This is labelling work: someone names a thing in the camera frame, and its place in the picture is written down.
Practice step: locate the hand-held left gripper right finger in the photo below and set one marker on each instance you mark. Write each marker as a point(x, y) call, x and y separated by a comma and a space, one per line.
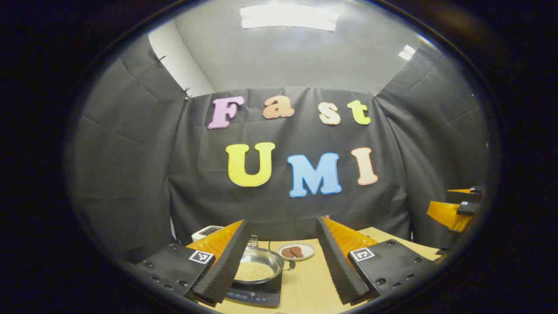
point(338, 266)

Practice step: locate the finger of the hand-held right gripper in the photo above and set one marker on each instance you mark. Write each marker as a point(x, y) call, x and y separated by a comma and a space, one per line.
point(444, 213)
point(464, 192)

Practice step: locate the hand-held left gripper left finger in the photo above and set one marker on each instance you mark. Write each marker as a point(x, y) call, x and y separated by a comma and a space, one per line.
point(226, 266)

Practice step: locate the black induction cooktop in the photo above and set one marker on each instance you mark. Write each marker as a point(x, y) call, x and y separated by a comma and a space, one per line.
point(261, 294)

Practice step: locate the pile of soybeans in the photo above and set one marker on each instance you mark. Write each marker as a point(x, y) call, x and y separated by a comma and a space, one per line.
point(255, 270)

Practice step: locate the white round plate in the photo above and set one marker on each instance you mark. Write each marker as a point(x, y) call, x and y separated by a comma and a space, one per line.
point(308, 248)

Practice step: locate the clear square utensil holder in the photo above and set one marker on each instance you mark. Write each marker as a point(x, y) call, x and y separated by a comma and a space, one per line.
point(253, 242)

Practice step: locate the white toaster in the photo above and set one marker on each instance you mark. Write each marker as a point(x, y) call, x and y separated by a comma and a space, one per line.
point(205, 231)

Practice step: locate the brown meat patty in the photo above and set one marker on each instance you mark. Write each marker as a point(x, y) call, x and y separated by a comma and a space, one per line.
point(287, 252)
point(297, 251)

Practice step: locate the black backdrop cloth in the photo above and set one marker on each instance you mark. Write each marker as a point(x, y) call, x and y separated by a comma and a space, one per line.
point(130, 152)

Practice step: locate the small ceiling light panel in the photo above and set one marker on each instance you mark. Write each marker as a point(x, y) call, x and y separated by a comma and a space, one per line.
point(407, 52)

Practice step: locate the large ceiling light panel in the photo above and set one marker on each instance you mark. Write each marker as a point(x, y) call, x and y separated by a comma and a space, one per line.
point(290, 17)

